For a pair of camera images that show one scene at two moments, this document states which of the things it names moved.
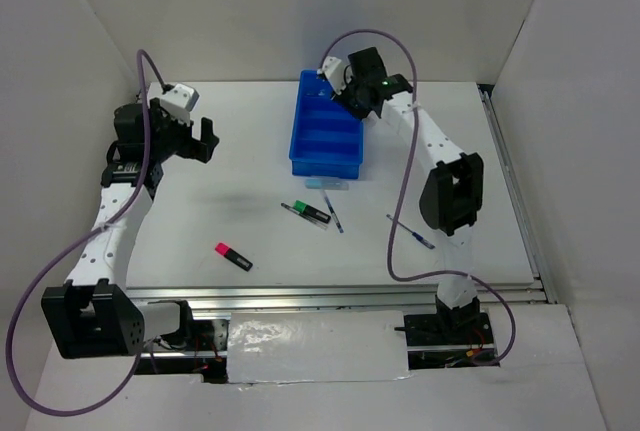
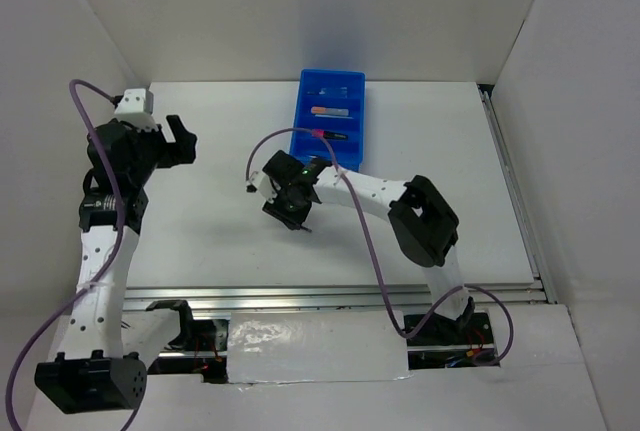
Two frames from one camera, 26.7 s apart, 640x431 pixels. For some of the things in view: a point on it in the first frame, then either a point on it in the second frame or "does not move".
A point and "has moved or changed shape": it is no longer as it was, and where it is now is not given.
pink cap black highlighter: (233, 256) → (322, 133)
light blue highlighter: (329, 184) has moved or changed shape
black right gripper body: (351, 99) → (288, 208)
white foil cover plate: (317, 346) does not move
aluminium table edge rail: (519, 209) does not move
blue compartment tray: (327, 139) does not move
